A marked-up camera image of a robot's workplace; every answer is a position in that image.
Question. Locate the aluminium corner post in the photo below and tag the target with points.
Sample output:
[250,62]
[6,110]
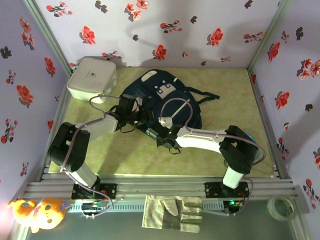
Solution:
[269,35]
[47,37]

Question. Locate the aluminium side rail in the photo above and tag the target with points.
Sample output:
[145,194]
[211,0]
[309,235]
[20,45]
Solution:
[262,112]
[60,112]

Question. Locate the orange plush toy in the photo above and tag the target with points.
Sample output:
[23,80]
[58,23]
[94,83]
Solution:
[47,215]

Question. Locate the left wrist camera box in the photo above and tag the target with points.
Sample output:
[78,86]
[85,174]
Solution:
[138,104]

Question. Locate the aluminium front rail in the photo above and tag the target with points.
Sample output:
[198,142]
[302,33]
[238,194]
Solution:
[162,185]

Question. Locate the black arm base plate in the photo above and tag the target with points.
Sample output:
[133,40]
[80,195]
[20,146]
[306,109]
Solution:
[110,190]
[211,190]

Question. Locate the grey work glove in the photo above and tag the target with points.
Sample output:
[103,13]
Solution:
[160,212]

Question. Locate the white plastic bracket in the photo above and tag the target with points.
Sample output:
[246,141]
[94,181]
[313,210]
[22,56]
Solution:
[274,171]

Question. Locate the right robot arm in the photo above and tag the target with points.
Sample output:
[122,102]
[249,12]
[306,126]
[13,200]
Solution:
[200,140]

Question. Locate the clear tape roll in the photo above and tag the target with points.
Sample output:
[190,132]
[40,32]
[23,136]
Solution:
[269,208]

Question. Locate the navy blue backpack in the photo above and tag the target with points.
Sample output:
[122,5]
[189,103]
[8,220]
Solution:
[175,110]

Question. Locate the white fabric zip case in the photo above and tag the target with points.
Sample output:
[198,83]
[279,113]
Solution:
[90,80]

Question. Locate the small circuit board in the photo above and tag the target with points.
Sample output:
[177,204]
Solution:
[91,206]
[233,203]

